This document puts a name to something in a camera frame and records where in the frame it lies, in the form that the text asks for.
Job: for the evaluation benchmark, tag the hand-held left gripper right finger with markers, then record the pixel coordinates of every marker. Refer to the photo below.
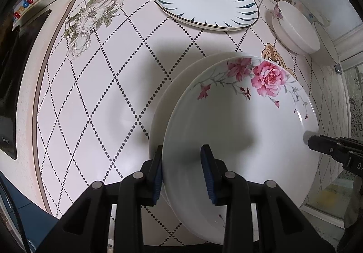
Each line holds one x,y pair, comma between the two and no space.
207,176

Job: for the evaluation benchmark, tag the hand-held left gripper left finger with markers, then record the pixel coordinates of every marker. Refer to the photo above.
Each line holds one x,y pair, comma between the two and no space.
157,182

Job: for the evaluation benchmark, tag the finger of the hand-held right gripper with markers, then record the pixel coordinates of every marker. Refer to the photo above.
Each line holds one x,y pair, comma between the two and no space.
326,145

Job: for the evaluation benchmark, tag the rose-patterned white plate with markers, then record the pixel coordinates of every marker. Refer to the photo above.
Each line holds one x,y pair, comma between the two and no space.
255,128

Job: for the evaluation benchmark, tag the plain white plate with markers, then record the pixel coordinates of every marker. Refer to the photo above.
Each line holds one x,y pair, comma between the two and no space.
170,94

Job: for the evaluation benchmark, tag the blue-rimmed white bowl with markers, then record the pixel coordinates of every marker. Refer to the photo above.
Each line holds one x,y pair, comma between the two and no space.
326,46

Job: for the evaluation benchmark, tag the white floral bowl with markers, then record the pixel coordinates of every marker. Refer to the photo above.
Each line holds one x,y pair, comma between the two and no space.
295,31

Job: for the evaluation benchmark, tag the diamond-patterned floral counter mat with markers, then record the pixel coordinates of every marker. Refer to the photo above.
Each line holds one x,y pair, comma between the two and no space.
99,99

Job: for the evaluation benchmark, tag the black induction cooktop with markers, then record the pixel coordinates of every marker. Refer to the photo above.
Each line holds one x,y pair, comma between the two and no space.
17,85

